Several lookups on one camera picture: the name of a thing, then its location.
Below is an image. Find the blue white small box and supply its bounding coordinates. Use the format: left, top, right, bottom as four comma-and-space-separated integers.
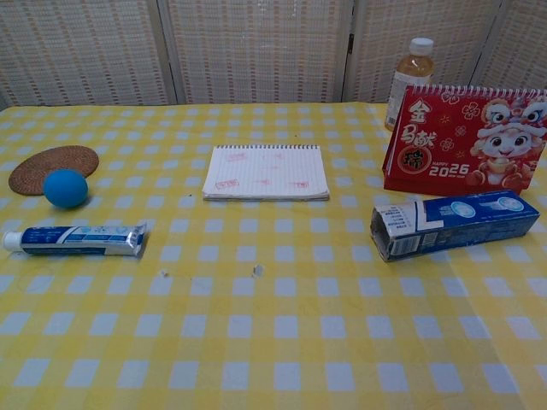
369, 192, 540, 262

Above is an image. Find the orange drink bottle white cap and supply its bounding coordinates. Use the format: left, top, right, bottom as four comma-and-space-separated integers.
384, 37, 436, 132

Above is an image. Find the white spiral notebook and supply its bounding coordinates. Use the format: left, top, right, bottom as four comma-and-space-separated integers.
202, 143, 331, 202

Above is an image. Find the white blue toothpaste tube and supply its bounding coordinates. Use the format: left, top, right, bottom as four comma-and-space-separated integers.
2, 221, 149, 259

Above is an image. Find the red 2026 desk calendar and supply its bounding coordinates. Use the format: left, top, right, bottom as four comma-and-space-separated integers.
381, 84, 547, 197

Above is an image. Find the yellow white checked tablecloth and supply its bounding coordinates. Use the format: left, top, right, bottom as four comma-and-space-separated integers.
0, 102, 547, 410

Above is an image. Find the woven bamboo folding screen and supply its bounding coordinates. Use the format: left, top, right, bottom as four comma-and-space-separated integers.
0, 0, 547, 108

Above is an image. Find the blue ball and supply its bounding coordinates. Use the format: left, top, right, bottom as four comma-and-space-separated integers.
42, 168, 89, 209

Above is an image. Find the round woven brown coaster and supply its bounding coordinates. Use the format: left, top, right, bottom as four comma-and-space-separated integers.
8, 145, 100, 196

